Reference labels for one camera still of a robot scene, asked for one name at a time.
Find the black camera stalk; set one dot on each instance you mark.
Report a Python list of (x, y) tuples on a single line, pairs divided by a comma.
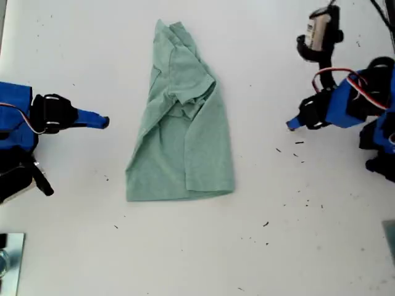
[(327, 66), (46, 185)]

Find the black clamp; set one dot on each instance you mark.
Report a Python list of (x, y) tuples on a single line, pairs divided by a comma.
[(2, 240)]

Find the light green t-shirt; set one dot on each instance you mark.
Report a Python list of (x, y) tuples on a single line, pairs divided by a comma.
[(200, 154)]

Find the black camera box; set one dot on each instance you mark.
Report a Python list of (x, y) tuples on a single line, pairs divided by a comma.
[(15, 185), (321, 29)]

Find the shiny steel plate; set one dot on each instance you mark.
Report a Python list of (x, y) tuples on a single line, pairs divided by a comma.
[(15, 262)]

